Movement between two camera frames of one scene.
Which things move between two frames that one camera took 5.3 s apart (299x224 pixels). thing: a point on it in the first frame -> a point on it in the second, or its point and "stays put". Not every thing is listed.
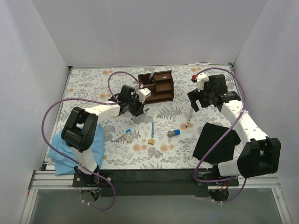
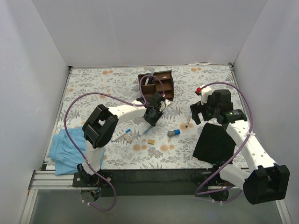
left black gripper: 136,106 -> 151,115
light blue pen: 153,129 -> 148,129
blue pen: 189,117 stays put
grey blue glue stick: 171,133 stays put
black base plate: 153,182 stays put
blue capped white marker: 127,130 stays put
